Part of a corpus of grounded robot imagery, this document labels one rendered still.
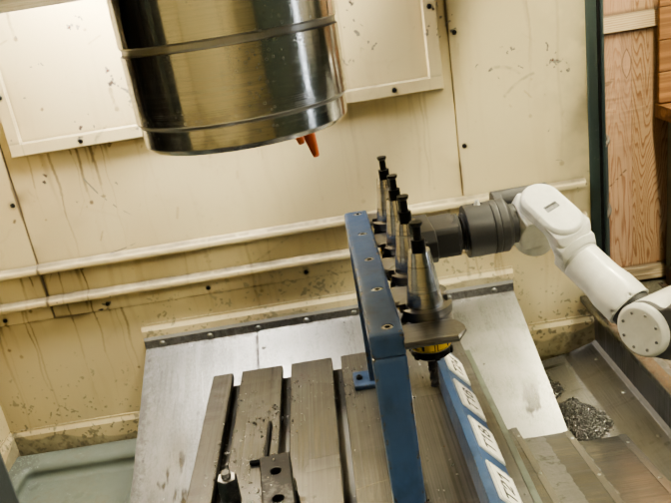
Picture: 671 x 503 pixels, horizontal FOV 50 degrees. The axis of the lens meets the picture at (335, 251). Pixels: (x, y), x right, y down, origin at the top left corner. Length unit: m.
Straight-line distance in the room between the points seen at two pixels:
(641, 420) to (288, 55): 1.29
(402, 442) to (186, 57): 0.55
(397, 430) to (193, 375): 0.91
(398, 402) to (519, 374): 0.80
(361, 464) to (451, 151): 0.77
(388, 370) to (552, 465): 0.65
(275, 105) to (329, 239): 1.18
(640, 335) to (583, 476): 0.39
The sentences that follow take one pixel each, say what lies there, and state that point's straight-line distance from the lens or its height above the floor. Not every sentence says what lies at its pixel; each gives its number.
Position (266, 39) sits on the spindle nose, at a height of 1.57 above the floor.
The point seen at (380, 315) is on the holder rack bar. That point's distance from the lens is 0.84.
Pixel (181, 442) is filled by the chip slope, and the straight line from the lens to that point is 1.61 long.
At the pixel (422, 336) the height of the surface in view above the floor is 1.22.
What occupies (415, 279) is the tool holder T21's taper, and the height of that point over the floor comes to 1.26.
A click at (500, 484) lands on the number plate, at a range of 1.02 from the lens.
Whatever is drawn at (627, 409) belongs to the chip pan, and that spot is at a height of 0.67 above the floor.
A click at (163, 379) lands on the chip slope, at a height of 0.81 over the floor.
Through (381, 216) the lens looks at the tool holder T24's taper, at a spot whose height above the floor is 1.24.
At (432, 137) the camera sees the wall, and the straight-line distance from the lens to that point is 1.62.
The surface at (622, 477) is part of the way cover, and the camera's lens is 1.42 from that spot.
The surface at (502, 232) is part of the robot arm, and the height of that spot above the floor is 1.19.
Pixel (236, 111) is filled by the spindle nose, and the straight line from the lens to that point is 0.48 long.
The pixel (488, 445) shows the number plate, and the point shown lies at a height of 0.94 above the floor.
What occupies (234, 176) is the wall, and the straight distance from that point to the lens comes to 1.61.
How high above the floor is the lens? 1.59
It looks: 20 degrees down
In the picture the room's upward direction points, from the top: 9 degrees counter-clockwise
